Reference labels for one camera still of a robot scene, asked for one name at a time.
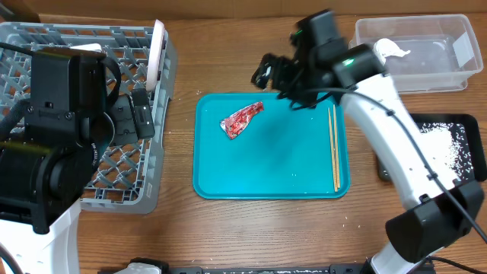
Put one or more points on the large white plate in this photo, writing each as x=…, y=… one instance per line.
x=154, y=58

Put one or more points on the clear plastic container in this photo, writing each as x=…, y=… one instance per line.
x=444, y=50

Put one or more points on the white tissue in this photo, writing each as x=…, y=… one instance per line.
x=385, y=48

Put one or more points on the red snack wrapper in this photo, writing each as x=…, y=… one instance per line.
x=238, y=121

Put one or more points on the pile of white rice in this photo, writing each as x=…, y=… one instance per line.
x=450, y=143

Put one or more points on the left wooden chopstick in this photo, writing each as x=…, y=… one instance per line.
x=332, y=149

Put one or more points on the black plastic tray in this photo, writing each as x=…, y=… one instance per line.
x=472, y=134

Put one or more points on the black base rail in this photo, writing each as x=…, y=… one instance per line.
x=342, y=268

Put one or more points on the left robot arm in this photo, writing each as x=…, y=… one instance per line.
x=51, y=146

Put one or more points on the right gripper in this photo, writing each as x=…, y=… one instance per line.
x=283, y=68

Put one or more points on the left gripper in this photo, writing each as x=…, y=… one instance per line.
x=127, y=119

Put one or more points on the grey dishwasher rack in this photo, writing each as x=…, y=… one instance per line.
x=129, y=177

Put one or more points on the teal plastic tray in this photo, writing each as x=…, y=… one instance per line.
x=282, y=154

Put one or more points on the wooden chopstick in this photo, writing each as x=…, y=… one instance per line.
x=332, y=149
x=336, y=149

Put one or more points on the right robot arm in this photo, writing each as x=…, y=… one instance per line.
x=439, y=208

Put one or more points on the right wooden chopstick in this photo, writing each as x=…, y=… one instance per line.
x=336, y=149

